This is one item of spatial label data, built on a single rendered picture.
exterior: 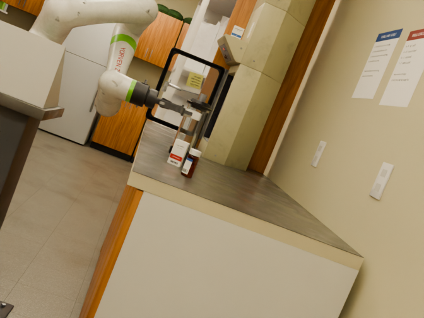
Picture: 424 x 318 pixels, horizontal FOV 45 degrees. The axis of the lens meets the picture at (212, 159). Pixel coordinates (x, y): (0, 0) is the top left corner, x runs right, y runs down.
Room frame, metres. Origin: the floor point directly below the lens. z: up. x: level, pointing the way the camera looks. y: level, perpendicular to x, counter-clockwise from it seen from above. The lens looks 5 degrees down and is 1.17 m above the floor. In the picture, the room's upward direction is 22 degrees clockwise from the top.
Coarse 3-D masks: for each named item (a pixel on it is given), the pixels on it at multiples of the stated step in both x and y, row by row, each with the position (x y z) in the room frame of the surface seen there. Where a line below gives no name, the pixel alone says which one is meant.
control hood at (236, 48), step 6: (222, 36) 2.50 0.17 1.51; (228, 36) 2.40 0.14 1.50; (222, 42) 2.55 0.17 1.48; (228, 42) 2.40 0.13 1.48; (234, 42) 2.40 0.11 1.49; (240, 42) 2.41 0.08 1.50; (246, 42) 2.42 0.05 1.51; (228, 48) 2.44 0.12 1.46; (234, 48) 2.41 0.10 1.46; (240, 48) 2.41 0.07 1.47; (222, 54) 2.71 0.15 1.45; (234, 54) 2.41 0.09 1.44; (240, 54) 2.41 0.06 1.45; (234, 60) 2.42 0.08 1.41; (240, 60) 2.41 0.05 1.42
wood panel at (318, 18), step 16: (240, 0) 2.77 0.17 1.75; (256, 0) 2.78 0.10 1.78; (320, 0) 2.83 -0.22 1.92; (240, 16) 2.77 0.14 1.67; (320, 16) 2.83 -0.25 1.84; (224, 32) 2.78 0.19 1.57; (304, 32) 2.83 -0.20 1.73; (320, 32) 2.84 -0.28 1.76; (304, 48) 2.83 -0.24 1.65; (224, 64) 2.78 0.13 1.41; (304, 64) 2.84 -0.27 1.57; (288, 80) 2.83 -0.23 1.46; (288, 96) 2.83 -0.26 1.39; (272, 112) 2.83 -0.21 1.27; (288, 112) 2.84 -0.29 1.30; (272, 128) 2.83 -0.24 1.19; (272, 144) 2.84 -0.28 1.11; (256, 160) 2.83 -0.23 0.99
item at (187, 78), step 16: (176, 64) 2.71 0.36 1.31; (192, 64) 2.71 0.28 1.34; (176, 80) 2.71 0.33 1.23; (192, 80) 2.71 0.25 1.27; (208, 80) 2.71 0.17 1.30; (160, 96) 2.71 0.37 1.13; (176, 96) 2.71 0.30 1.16; (192, 96) 2.71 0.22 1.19; (208, 96) 2.71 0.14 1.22; (160, 112) 2.71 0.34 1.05; (176, 112) 2.71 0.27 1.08
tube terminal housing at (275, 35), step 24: (264, 24) 2.42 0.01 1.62; (288, 24) 2.47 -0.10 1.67; (264, 48) 2.43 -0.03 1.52; (288, 48) 2.54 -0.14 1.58; (240, 72) 2.42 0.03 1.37; (264, 72) 2.45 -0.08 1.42; (240, 96) 2.42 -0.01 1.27; (264, 96) 2.51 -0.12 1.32; (216, 120) 2.44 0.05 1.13; (240, 120) 2.43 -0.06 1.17; (264, 120) 2.58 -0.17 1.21; (216, 144) 2.42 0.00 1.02; (240, 144) 2.48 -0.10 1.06; (240, 168) 2.55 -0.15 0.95
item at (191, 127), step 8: (200, 112) 2.03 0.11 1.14; (208, 112) 2.06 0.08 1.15; (184, 120) 2.04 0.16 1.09; (192, 120) 2.03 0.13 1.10; (200, 120) 2.04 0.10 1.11; (184, 128) 2.03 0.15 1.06; (192, 128) 2.03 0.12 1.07; (200, 128) 2.05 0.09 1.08; (176, 136) 2.05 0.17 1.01; (184, 136) 2.03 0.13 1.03; (192, 136) 2.04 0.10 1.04; (192, 144) 2.04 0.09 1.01
